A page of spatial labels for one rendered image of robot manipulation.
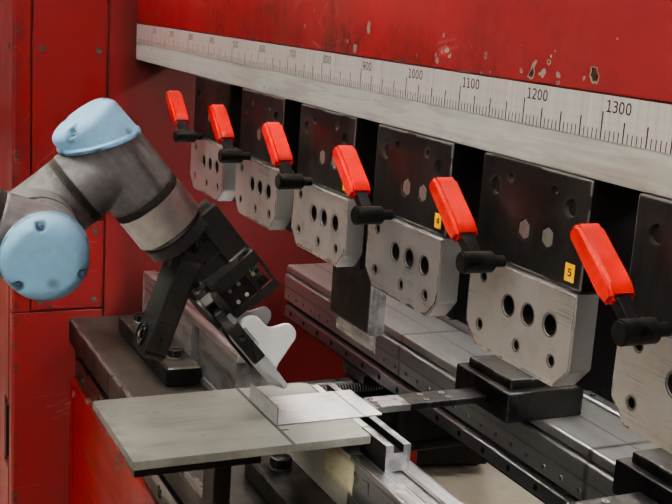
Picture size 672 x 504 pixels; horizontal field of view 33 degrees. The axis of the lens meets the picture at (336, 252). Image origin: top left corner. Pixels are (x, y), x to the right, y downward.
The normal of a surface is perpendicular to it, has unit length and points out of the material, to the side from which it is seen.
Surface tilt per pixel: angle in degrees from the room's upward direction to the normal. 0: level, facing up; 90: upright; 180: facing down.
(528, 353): 90
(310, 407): 0
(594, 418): 0
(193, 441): 0
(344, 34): 90
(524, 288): 90
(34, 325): 90
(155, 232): 107
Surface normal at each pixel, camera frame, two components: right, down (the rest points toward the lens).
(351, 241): 0.42, 0.22
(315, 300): -0.91, 0.03
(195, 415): 0.07, -0.97
